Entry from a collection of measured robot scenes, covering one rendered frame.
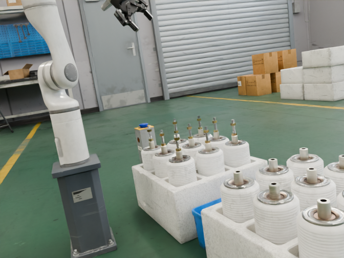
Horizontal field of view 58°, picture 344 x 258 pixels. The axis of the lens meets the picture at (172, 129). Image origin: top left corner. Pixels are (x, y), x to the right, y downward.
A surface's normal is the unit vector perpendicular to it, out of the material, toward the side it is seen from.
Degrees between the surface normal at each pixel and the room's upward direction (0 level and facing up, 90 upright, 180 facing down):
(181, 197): 90
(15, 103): 90
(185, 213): 90
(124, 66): 90
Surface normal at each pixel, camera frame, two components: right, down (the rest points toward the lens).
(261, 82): 0.30, 0.13
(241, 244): -0.87, 0.22
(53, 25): 0.78, 0.03
